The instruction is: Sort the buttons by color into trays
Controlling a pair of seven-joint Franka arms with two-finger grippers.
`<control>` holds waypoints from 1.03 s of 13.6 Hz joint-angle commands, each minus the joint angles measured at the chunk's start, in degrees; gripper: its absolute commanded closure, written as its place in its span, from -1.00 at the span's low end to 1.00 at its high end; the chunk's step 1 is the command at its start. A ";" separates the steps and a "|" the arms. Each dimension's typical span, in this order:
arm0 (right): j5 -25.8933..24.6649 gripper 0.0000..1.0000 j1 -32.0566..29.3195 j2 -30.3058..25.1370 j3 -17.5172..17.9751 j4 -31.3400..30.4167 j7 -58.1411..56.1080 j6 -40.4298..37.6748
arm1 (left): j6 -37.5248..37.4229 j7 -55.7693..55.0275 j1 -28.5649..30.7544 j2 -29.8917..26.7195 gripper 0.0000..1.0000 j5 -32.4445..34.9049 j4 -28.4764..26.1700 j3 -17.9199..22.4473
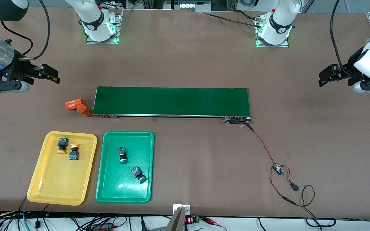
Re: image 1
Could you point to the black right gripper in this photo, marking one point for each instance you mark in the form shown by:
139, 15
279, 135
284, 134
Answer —
20, 69

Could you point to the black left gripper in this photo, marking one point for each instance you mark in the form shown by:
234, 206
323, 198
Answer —
348, 70

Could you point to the orange cylinder white 4680 print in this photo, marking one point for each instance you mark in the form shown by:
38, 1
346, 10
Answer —
83, 110
72, 104

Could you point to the yellow mushroom push button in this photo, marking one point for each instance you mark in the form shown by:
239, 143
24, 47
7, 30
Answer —
63, 141
73, 155

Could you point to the green mushroom push button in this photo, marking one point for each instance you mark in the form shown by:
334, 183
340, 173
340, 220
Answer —
136, 171
122, 152

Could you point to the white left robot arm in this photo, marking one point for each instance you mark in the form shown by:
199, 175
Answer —
278, 25

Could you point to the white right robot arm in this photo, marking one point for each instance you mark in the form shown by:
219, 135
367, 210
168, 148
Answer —
95, 19

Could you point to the small speed controller board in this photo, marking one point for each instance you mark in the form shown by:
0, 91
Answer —
278, 168

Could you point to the yellow plastic tray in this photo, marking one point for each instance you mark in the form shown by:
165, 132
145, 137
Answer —
56, 183

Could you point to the green conveyor belt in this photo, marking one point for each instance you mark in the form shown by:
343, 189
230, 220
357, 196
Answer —
172, 101

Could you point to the green plastic tray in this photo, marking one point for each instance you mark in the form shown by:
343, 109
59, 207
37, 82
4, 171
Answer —
117, 186

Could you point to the white power strip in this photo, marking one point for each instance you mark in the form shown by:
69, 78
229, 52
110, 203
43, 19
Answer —
188, 5

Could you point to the red black clip lead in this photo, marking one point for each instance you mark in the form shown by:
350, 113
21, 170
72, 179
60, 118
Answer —
209, 220

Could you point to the silver mounting plate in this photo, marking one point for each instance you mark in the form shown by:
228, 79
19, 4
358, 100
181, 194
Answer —
186, 210

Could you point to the grey metal bar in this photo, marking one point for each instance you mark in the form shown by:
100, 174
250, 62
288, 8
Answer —
176, 223

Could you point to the small red digit display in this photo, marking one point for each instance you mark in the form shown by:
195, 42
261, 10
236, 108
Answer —
188, 220

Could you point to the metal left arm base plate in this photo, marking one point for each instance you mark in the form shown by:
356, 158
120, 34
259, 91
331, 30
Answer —
283, 45

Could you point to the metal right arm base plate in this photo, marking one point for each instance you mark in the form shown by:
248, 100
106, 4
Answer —
119, 32

